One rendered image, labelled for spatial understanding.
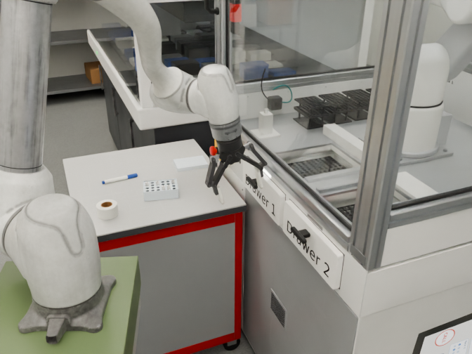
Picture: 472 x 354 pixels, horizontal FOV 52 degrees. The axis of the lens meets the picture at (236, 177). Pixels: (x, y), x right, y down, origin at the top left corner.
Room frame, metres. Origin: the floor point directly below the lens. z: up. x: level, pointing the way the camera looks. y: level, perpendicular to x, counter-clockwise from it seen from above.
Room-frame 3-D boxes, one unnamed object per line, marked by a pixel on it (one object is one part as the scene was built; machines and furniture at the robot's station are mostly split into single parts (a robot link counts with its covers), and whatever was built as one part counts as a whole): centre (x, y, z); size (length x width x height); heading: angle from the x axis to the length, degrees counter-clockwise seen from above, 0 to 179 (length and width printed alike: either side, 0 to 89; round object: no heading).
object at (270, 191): (1.38, -0.09, 0.87); 0.29 x 0.02 x 0.11; 22
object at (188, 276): (1.65, 0.35, 0.38); 0.62 x 0.58 x 0.76; 22
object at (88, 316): (0.84, 0.38, 0.89); 0.22 x 0.18 x 0.06; 1
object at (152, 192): (1.54, 0.28, 0.78); 0.12 x 0.08 x 0.04; 101
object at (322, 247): (1.09, -0.21, 0.87); 0.29 x 0.02 x 0.11; 22
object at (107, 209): (1.40, 0.44, 0.78); 0.07 x 0.07 x 0.04
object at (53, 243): (0.86, 0.39, 1.03); 0.18 x 0.16 x 0.22; 49
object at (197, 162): (1.78, 0.19, 0.77); 0.13 x 0.09 x 0.02; 109
